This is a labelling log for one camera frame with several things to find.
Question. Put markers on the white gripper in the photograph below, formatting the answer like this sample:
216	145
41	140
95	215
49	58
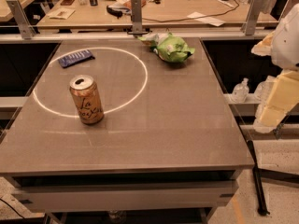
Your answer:
288	46

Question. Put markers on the orange La Croix can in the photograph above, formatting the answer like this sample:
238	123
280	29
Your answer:
86	98

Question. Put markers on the green rice chip bag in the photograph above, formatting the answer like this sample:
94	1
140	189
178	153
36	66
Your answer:
168	47

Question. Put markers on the clear sanitizer bottle right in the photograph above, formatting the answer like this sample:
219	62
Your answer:
261	89

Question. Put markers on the clear sanitizer bottle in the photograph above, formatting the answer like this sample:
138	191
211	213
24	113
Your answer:
261	89
240	91

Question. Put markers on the clear sanitizer bottle left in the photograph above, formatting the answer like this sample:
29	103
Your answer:
240	91

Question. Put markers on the white paper sheet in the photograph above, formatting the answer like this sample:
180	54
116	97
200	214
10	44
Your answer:
206	19

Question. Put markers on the wooden background desk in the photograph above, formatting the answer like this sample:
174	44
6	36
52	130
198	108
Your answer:
165	14

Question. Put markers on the black stand leg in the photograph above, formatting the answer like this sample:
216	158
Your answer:
262	207

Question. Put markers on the white table drawer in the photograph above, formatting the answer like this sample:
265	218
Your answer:
126	196

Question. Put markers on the black sunglasses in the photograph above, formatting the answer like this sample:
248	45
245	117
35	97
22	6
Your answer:
114	12

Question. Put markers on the blue snack bar wrapper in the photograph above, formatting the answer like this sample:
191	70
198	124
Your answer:
75	58

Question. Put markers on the brown phone on desk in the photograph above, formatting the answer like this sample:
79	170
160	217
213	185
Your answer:
67	2

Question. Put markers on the paper packet on desk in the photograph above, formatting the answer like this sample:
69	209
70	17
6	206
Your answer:
62	13

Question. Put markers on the right metal bracket post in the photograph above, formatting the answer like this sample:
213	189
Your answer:
248	28

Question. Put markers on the metal bracket post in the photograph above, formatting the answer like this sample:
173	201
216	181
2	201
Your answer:
25	28
136	18
248	28

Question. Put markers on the middle metal bracket post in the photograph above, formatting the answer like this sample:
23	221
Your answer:
136	18

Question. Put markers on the left metal bracket post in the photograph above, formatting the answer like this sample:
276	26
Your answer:
25	28

